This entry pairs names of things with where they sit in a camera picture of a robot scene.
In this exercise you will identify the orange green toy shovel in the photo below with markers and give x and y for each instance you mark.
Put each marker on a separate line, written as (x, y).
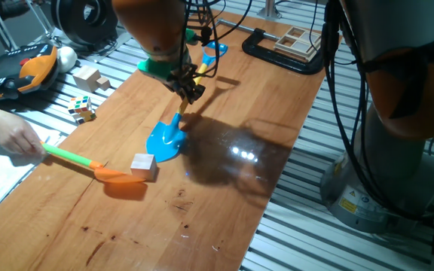
(115, 175)

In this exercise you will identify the blue yellow toy shovel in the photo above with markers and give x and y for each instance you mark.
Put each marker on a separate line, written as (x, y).
(164, 143)

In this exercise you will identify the black C-clamp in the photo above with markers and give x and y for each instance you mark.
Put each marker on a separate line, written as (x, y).
(277, 62)

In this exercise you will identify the brown wooden board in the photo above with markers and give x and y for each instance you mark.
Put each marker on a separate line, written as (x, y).
(202, 226)

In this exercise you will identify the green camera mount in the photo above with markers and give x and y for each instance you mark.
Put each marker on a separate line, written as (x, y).
(156, 69)

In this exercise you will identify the person's bare hand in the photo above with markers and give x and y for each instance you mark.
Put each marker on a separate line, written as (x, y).
(13, 131)

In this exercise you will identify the black orange teach pendant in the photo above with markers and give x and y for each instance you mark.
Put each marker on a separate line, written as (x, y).
(10, 71)

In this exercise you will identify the large wooden block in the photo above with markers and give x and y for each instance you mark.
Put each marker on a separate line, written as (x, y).
(86, 78)

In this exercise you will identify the Rubik's cube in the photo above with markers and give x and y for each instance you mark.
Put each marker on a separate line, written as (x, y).
(79, 109)

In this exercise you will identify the wooden window frame model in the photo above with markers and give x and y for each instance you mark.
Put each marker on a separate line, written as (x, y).
(298, 45)

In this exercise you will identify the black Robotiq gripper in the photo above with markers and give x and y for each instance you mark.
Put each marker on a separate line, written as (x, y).
(185, 79)

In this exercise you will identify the white ball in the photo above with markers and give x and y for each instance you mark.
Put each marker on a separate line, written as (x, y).
(67, 58)

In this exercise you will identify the black round spool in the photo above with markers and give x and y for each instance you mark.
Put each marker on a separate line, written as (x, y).
(70, 19)

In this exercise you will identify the small light wooden cube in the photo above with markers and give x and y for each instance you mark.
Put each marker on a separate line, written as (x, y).
(143, 166)

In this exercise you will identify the tiny wooden block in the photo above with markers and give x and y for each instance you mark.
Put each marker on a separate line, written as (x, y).
(104, 83)

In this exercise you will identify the aluminium frame post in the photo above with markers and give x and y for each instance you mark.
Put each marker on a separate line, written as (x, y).
(269, 9)

